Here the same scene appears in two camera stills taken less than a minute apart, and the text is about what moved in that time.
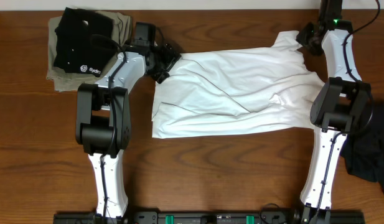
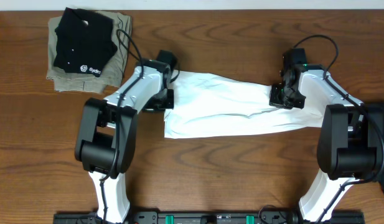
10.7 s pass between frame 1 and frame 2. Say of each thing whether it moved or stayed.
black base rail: stayed
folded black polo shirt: stayed
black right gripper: moved
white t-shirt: moved
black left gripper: moved
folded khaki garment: stayed
